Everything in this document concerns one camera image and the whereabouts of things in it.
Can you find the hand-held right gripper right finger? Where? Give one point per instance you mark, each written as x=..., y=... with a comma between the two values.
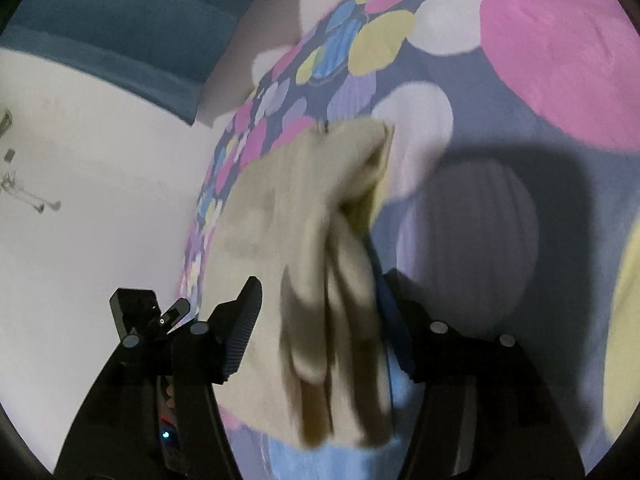
x=407, y=345

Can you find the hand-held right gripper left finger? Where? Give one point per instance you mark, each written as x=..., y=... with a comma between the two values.
x=245, y=325

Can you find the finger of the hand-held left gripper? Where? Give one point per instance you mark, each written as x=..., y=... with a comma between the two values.
x=176, y=312
x=134, y=312

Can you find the beige small garment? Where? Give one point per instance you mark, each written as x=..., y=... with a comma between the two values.
x=300, y=240

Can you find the person's left hand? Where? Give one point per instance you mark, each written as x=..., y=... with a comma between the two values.
x=170, y=396

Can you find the tan pillow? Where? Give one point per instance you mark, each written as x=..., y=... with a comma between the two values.
x=235, y=80

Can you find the polka dot printed blanket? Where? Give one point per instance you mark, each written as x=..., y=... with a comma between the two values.
x=500, y=110

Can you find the small metal wall fixture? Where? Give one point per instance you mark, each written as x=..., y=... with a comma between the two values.
x=30, y=199

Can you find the small grey wall fixture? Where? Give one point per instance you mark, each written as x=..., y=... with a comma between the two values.
x=9, y=155
x=4, y=122

